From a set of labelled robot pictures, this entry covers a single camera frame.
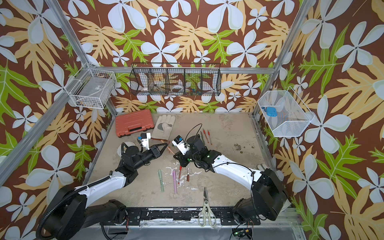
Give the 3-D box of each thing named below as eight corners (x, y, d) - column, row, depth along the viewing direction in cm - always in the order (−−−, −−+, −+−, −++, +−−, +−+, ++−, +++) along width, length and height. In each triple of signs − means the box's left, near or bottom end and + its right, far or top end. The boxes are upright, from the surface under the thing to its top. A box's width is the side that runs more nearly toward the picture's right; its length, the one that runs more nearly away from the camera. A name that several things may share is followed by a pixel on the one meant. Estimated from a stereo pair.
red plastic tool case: (118, 137, 106) (116, 134, 103) (117, 119, 117) (115, 115, 114) (155, 128, 112) (154, 124, 108) (151, 112, 123) (150, 108, 119)
